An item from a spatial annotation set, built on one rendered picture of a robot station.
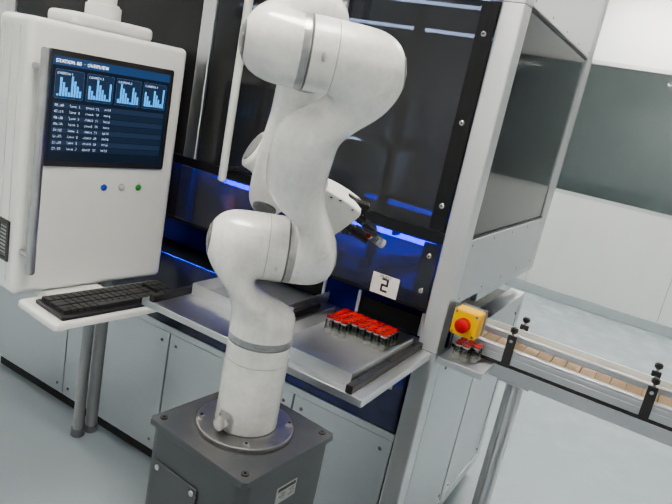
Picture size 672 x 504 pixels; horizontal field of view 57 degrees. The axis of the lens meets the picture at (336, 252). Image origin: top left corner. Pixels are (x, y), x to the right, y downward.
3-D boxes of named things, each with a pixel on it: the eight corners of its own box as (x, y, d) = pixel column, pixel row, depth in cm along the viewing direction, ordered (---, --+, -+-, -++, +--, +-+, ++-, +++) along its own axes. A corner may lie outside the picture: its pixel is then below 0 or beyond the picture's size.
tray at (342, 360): (331, 317, 181) (334, 306, 180) (410, 350, 168) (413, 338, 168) (260, 346, 152) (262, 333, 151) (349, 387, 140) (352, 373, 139)
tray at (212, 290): (263, 276, 206) (265, 266, 205) (328, 301, 194) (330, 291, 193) (191, 294, 177) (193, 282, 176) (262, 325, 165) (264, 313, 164)
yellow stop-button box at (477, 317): (457, 326, 171) (463, 302, 169) (482, 335, 168) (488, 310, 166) (448, 332, 165) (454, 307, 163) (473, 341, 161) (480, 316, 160)
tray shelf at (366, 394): (250, 277, 209) (251, 272, 208) (439, 352, 176) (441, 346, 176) (140, 303, 168) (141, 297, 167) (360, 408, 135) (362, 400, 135)
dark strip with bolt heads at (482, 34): (411, 301, 171) (483, 1, 152) (425, 306, 169) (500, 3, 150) (409, 302, 170) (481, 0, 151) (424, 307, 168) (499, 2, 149)
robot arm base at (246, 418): (244, 467, 107) (262, 371, 102) (174, 418, 117) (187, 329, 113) (312, 432, 122) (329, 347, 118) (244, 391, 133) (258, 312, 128)
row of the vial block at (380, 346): (330, 327, 173) (333, 312, 172) (386, 350, 164) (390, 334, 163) (326, 329, 171) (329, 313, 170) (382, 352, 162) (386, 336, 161)
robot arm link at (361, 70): (246, 242, 118) (328, 254, 121) (241, 290, 110) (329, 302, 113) (299, -8, 83) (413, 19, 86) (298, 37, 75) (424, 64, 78)
